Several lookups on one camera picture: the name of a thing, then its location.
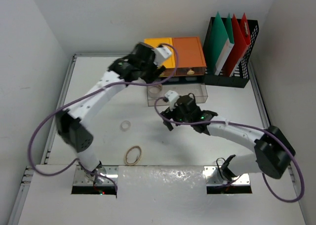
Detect transparent dark bottom drawer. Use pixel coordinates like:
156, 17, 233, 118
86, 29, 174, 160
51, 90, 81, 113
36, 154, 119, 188
147, 83, 208, 107

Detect small clear tape roll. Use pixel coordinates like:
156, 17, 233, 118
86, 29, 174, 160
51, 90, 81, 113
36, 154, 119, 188
120, 120, 131, 132

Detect beige masking tape roll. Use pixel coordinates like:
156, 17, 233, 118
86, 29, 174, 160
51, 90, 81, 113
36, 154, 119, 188
124, 146, 143, 166

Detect green clip file folder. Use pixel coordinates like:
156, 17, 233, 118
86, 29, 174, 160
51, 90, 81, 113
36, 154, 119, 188
203, 12, 235, 75

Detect red clip file folder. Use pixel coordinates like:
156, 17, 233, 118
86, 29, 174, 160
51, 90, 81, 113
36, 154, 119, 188
223, 13, 250, 77

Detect large clear tape roll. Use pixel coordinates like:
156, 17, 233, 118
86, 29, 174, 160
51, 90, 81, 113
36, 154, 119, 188
147, 84, 162, 99

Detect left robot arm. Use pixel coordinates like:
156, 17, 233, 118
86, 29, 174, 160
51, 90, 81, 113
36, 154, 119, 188
55, 42, 172, 172

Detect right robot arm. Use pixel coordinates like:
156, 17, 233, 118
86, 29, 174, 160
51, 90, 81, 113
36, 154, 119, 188
159, 91, 296, 181

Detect yellow drawer box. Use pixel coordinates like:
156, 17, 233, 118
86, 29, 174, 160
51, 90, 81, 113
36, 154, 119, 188
144, 37, 175, 77

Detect dark bottom drawer box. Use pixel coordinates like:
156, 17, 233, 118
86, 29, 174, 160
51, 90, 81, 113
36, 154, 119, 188
162, 75, 204, 85

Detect orange drawer box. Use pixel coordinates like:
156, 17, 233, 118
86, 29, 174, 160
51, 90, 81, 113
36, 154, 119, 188
172, 37, 206, 76

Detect black mesh file organizer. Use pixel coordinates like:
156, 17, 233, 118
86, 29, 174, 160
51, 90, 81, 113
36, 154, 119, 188
202, 19, 259, 88

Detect white front cover board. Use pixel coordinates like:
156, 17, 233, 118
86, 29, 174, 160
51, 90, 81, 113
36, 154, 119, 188
19, 166, 305, 225

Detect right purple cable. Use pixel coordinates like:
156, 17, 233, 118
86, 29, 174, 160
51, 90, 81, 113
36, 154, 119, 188
154, 96, 306, 203

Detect purple cable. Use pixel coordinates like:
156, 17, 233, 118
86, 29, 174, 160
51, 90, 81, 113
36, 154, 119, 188
27, 43, 179, 193
154, 96, 306, 203

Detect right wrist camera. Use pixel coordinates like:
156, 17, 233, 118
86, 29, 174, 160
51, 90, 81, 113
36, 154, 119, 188
164, 90, 180, 111

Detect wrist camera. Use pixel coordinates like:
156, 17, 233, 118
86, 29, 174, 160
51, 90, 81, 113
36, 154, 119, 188
164, 90, 180, 111
154, 46, 172, 67

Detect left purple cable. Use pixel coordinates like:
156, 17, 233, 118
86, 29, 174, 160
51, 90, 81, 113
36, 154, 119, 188
27, 43, 179, 193

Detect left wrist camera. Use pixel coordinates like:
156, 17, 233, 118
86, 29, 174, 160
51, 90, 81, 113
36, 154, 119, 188
154, 46, 172, 67

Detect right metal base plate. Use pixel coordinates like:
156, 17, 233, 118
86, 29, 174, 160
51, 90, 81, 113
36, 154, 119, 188
203, 166, 250, 187

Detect metal base plate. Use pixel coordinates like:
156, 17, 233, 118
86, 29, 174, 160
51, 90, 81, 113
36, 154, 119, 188
73, 165, 118, 187
203, 166, 250, 187

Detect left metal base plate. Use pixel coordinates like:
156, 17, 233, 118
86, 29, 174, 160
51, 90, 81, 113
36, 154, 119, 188
73, 165, 118, 187

